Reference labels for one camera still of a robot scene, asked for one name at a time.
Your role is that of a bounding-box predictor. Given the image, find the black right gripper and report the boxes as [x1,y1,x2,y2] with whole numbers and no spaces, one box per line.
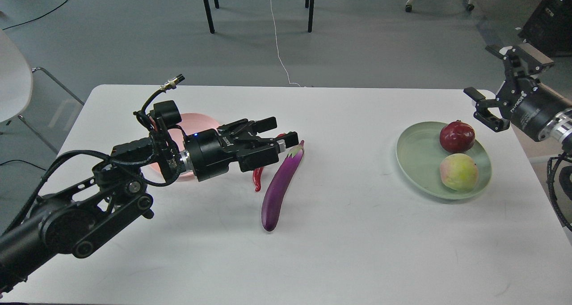
[463,43,572,142]

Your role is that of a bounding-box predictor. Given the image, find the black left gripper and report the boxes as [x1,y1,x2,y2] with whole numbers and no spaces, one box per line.
[183,117,299,182]

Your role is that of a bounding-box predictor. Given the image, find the yellow green mango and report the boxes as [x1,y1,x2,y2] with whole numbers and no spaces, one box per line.
[439,153,479,191]

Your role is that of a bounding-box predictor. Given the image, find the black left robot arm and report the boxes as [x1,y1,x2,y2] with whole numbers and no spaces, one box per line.
[0,75,302,293]

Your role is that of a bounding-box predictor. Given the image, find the red chili pepper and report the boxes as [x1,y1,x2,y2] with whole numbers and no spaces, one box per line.
[252,133,286,192]

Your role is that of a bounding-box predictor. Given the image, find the red pomegranate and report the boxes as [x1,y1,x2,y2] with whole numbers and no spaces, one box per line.
[439,120,476,153]

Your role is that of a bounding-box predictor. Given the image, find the black table legs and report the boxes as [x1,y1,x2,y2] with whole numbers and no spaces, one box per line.
[199,0,316,34]

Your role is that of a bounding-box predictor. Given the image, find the pink plate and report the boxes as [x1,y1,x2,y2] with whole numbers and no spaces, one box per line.
[150,113,220,182]

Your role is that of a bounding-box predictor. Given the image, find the white cable on floor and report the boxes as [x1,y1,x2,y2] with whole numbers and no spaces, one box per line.
[262,0,306,88]

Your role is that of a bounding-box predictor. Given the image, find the purple eggplant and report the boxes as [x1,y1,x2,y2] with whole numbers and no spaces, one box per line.
[261,140,305,232]

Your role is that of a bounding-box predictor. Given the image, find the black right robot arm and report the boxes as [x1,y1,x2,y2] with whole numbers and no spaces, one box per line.
[464,43,572,229]

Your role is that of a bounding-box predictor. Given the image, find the green plate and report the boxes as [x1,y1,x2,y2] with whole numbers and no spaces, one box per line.
[395,121,492,200]

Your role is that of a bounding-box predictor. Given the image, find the black equipment case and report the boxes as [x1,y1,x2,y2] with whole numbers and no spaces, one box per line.
[517,0,572,57]

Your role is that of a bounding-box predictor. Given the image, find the white chair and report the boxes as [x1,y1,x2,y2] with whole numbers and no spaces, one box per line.
[0,31,84,153]

